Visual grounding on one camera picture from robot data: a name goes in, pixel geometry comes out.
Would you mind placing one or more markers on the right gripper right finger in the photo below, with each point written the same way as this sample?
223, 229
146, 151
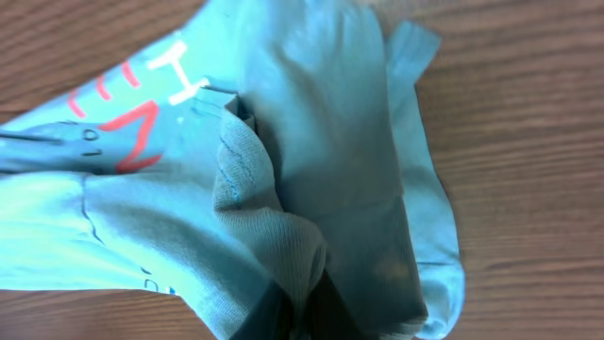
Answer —
327, 317

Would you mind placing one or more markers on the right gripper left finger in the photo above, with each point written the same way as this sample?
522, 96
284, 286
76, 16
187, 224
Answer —
271, 318

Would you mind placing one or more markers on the light blue printed t-shirt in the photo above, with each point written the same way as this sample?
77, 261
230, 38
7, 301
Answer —
264, 141

